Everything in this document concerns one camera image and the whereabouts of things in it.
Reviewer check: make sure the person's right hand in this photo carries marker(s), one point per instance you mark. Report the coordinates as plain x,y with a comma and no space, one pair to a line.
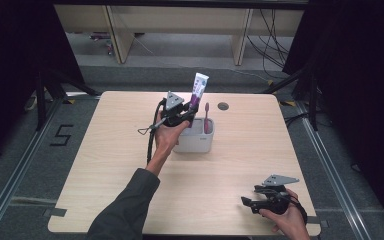
293,223

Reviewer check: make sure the pink toothbrush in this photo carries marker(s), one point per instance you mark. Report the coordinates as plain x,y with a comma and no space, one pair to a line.
207,116

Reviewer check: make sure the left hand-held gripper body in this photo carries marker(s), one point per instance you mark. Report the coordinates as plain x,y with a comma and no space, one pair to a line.
173,113

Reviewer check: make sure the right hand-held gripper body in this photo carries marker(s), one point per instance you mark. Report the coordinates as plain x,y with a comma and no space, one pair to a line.
278,201

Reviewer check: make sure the purple and white toothpaste tube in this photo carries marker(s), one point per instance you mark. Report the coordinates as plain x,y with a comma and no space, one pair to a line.
198,88

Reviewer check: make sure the black metal stand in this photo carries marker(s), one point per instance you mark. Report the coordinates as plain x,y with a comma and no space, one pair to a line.
41,100
313,100

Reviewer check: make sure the white plastic holder box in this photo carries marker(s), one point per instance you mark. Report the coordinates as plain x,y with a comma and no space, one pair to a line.
195,141

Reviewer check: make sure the metal floor rail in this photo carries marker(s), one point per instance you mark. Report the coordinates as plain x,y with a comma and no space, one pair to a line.
333,176
16,170

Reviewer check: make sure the beige wooden desk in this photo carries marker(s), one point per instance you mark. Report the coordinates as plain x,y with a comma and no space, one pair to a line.
180,20

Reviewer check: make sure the black curtain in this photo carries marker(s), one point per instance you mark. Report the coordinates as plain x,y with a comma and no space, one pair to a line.
10,66
363,83

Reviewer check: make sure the person's left hand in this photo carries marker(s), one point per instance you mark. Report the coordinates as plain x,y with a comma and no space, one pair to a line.
166,138

